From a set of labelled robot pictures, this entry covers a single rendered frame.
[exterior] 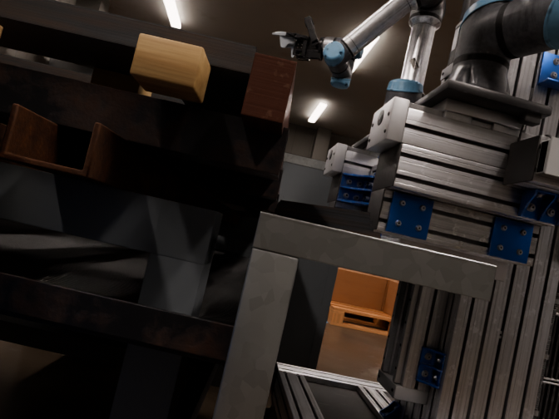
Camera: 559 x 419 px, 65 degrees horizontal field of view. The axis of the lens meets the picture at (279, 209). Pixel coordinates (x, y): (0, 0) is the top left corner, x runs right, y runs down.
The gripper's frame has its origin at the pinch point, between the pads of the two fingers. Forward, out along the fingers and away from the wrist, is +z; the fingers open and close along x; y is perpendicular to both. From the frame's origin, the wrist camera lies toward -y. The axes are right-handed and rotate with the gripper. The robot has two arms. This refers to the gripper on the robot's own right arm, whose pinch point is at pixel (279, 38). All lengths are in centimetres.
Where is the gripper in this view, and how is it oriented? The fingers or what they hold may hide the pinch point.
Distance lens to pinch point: 194.9
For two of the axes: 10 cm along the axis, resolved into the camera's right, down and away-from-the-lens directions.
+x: 3.6, 0.0, 9.3
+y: -1.8, 9.8, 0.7
